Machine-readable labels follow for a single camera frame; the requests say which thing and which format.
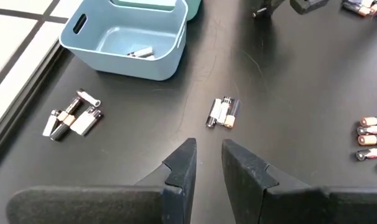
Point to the wooden table edge board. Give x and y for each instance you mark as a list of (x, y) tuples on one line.
[(8, 115)]

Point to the black table edge frame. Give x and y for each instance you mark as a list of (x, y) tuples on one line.
[(17, 117)]

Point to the teal plastic bin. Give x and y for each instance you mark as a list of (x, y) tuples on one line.
[(145, 3)]

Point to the blue plastic bin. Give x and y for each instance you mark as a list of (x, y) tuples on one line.
[(129, 70)]

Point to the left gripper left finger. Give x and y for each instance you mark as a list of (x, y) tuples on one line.
[(82, 205)]

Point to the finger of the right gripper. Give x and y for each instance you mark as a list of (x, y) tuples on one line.
[(275, 6), (308, 6)]

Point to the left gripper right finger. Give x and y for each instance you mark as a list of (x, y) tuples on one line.
[(316, 205)]

